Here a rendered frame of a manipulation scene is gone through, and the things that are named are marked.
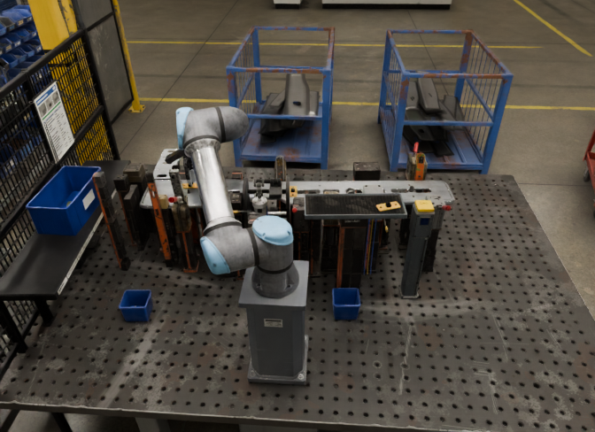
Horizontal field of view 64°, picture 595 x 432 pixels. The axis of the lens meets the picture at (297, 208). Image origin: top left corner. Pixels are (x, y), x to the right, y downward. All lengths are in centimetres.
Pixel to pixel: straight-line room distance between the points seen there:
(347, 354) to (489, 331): 57
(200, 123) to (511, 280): 150
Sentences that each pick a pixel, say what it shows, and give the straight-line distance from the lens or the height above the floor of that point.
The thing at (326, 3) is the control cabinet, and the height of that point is 11.
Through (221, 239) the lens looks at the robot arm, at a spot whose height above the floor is 132.
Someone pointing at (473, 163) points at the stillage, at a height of 19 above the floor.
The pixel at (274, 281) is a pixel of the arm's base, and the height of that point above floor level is 116.
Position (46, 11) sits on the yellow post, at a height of 167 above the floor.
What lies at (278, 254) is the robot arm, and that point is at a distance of 139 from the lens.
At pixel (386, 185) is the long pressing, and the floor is 100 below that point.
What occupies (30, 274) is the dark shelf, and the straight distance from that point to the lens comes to 191.
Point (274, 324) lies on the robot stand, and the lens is 155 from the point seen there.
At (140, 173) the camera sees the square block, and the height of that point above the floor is 104.
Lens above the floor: 217
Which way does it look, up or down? 36 degrees down
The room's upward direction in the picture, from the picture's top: 1 degrees counter-clockwise
